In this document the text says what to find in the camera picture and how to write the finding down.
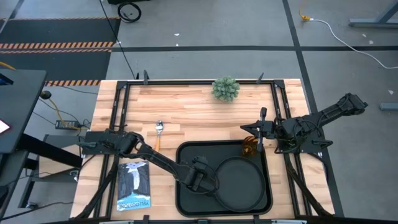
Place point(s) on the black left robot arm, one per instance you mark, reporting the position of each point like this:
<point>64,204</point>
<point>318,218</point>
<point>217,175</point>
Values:
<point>155,158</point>

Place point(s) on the black hazard striped mat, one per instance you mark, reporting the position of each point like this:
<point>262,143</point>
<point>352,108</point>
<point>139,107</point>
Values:
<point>56,31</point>

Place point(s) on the Yellowstone poster booklet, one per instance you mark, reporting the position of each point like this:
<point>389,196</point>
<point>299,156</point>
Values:
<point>134,186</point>

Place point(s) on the black side desk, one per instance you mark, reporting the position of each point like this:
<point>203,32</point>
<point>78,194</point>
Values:
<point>18,109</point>

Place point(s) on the green potted plant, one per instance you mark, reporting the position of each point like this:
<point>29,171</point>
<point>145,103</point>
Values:
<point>225,89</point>

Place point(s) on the amber textured glass cup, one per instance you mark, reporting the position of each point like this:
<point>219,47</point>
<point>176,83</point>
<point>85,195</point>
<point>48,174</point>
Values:
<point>249,147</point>

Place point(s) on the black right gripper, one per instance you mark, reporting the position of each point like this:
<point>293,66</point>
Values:
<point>268,129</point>

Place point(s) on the black aluminium table frame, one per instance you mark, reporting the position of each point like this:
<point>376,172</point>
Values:
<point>119,105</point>

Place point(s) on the black plastic tray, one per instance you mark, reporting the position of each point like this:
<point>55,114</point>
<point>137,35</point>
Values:
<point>199,205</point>

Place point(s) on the black frame clamp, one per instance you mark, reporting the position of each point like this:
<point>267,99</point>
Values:
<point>260,78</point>
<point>145,77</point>

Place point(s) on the grey metal foot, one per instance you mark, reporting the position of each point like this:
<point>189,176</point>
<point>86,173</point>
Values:
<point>388,106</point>

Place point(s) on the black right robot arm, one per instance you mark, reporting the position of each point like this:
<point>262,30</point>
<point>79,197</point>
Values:
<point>326,113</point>

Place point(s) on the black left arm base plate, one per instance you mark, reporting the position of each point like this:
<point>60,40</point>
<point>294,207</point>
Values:
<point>91,144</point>

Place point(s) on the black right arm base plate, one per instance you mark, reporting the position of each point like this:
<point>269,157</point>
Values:
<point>315,146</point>

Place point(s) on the black round plate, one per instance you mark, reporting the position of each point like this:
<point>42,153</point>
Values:
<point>241,183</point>

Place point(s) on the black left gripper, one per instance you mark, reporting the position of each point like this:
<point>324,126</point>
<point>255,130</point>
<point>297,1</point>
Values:
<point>194,177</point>

